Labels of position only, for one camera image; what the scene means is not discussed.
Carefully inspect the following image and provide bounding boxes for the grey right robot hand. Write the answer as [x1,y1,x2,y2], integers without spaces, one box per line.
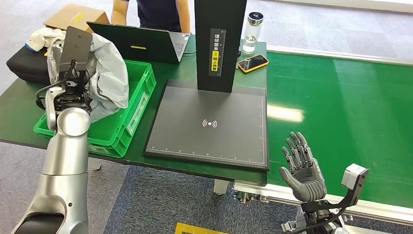
[279,131,327,203]

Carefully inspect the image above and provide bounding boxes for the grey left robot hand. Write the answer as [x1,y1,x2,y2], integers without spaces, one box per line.
[84,53,97,85]

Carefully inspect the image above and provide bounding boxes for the white plastic mailer package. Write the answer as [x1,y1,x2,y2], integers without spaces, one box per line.
[46,30,130,123]

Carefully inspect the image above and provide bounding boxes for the brown cardboard box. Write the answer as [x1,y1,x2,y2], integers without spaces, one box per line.
[43,3,111,34]

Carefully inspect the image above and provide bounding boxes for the green plastic crate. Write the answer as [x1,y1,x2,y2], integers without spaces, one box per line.
[33,59,157,159]

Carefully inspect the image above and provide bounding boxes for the black laptop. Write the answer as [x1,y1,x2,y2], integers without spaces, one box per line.
[86,21,191,64]

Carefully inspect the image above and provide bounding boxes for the white work gloves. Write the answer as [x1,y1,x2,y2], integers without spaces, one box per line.
[25,27,67,52]

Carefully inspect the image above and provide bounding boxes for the black carrying case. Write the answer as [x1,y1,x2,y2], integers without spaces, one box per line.
[5,45,52,85]

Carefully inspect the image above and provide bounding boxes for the white table leg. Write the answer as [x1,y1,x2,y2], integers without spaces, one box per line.
[213,179,230,196]
[88,157,102,171]

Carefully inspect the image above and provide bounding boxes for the person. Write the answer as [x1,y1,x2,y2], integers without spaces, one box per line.
[110,0,191,34]

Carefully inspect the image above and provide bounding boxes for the smartphone with orange case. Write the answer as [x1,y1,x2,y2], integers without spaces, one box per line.
[237,54,269,74]

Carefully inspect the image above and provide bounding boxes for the black scanner column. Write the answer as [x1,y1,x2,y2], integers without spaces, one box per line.
[194,0,247,94]

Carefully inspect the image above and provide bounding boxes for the glass water bottle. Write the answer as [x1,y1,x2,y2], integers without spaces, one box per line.
[241,12,264,55]

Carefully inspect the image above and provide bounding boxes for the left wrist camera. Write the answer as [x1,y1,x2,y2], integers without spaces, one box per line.
[58,26,94,74]

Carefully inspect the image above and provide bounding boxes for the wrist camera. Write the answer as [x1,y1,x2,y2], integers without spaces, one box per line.
[300,163,370,214]
[58,26,94,74]

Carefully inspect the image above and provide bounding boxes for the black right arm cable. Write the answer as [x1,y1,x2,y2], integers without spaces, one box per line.
[283,211,346,234]

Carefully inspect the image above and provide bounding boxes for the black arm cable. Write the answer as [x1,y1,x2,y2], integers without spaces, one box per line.
[283,211,346,234]
[35,59,76,111]

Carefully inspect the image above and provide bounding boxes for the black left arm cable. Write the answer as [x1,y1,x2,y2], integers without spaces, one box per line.
[35,59,76,111]

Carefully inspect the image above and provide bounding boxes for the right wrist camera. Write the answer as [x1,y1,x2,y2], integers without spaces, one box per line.
[300,163,370,214]

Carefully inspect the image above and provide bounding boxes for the aluminium conveyor side rail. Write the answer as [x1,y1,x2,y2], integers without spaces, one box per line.
[232,180,413,234]
[266,45,413,67]

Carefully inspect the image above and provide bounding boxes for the black scanner base plate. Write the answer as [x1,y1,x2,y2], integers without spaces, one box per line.
[143,79,270,171]

